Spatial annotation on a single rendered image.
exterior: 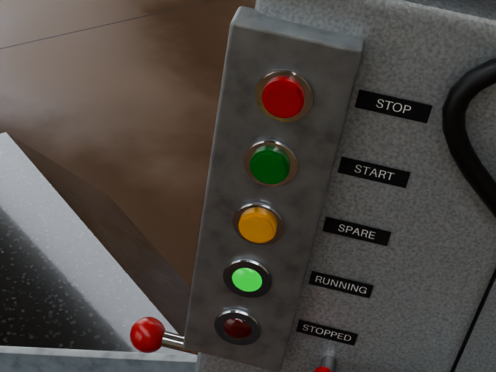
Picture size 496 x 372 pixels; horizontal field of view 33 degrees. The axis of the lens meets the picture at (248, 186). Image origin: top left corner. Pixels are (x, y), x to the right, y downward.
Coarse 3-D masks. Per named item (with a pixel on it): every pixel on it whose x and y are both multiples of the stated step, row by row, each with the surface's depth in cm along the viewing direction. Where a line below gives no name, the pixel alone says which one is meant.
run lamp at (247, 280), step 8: (240, 272) 59; (248, 272) 59; (256, 272) 59; (232, 280) 59; (240, 280) 59; (248, 280) 59; (256, 280) 59; (240, 288) 59; (248, 288) 59; (256, 288) 59
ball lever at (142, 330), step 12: (144, 324) 72; (156, 324) 72; (132, 336) 72; (144, 336) 72; (156, 336) 72; (168, 336) 73; (180, 336) 73; (144, 348) 72; (156, 348) 72; (180, 348) 72
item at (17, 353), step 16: (0, 352) 97; (16, 352) 97; (32, 352) 96; (48, 352) 96; (64, 352) 96; (80, 352) 95; (96, 352) 95; (112, 352) 95; (128, 352) 94; (0, 368) 99; (16, 368) 98; (32, 368) 98; (48, 368) 97; (64, 368) 97; (80, 368) 96; (96, 368) 96; (112, 368) 95; (128, 368) 94; (144, 368) 94; (160, 368) 93; (176, 368) 93; (192, 368) 92
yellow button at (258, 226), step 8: (248, 216) 56; (256, 216) 55; (264, 216) 55; (240, 224) 56; (248, 224) 56; (256, 224) 56; (264, 224) 55; (272, 224) 56; (248, 232) 56; (256, 232) 56; (264, 232) 56; (272, 232) 56; (256, 240) 56; (264, 240) 56
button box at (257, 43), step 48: (240, 48) 49; (288, 48) 49; (336, 48) 48; (240, 96) 51; (336, 96) 50; (240, 144) 53; (288, 144) 52; (336, 144) 52; (240, 192) 55; (288, 192) 55; (240, 240) 58; (288, 240) 57; (192, 288) 61; (288, 288) 59; (192, 336) 64; (288, 336) 62
